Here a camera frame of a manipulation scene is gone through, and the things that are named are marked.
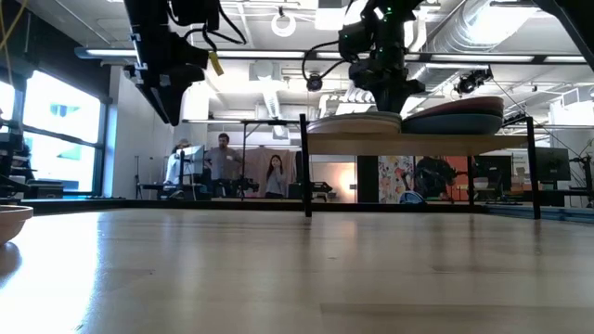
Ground dark computer monitor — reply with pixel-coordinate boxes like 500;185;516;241
540;147;573;183

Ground white ring light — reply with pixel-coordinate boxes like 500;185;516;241
270;9;299;39

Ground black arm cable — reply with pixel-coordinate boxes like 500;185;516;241
301;39;344;85
183;0;248;47

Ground cream plate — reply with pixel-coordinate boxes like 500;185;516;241
308;110;403;122

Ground bright computer monitor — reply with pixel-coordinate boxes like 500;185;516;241
174;144;206;177

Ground long ceiling light bar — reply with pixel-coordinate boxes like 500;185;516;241
73;45;588;65

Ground black ceiling spotlight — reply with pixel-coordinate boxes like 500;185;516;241
305;72;324;93
453;68;495;96

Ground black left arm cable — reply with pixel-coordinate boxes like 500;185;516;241
183;0;248;47

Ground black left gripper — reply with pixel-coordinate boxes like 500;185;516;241
123;27;210;127

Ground white ceiling pipes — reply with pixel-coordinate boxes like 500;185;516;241
318;85;377;117

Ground black case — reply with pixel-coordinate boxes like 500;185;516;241
25;179;65;200

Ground purple plate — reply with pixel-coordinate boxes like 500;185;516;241
412;107;505;118

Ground floral poster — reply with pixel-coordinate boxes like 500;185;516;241
378;155;415;204

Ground black aluminium table frame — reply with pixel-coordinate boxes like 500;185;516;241
18;197;594;225

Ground wooden rack with black frame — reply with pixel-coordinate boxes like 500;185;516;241
299;113;542;221

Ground pale grey plate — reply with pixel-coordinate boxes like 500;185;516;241
306;125;403;136

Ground large window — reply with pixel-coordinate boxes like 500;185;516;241
0;69;106;196

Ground terracotta brown plate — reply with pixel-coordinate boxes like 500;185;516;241
0;204;34;246

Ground pink curtain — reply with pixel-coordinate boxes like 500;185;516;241
243;147;298;199

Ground yellow tag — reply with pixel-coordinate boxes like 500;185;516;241
207;50;226;77

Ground person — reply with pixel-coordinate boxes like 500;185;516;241
162;137;192;187
203;133;243;197
265;154;289;199
413;156;459;201

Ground dark column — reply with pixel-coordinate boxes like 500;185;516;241
355;155;380;204

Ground silver ventilation duct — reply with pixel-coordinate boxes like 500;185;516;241
410;0;516;94

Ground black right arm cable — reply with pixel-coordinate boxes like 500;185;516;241
301;39;344;85

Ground white ceiling unit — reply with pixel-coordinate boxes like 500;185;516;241
315;0;368;32

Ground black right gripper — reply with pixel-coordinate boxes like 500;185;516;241
347;58;427;115

